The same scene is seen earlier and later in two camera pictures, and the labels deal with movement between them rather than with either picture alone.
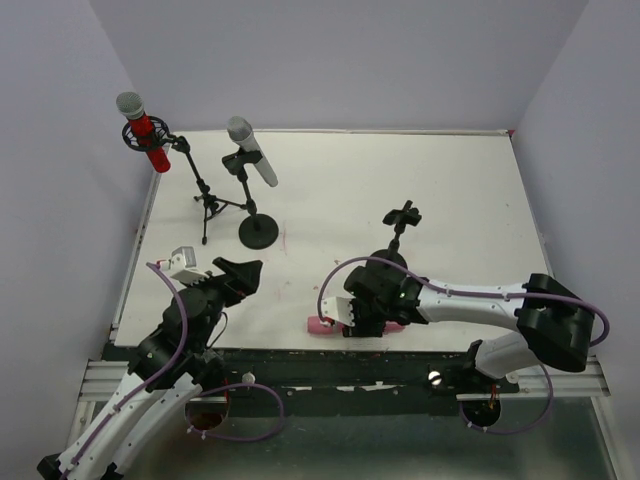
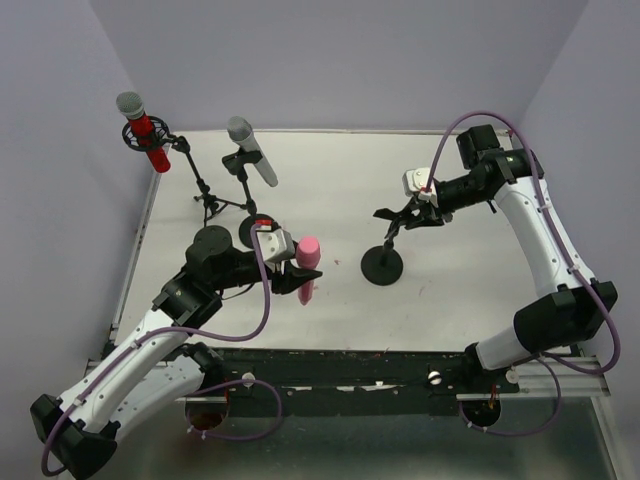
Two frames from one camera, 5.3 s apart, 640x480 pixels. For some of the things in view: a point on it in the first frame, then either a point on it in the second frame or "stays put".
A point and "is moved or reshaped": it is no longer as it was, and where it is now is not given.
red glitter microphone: x=131 y=105 stays put
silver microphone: x=240 y=131 stays put
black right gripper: x=361 y=314 -> x=423 y=211
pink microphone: x=316 y=325 -> x=308 y=256
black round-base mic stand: x=400 y=218 is moved or reshaped
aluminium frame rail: x=540 y=382 stays put
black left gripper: x=226 y=282 -> x=279 y=275
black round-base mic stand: x=257 y=231 stays put
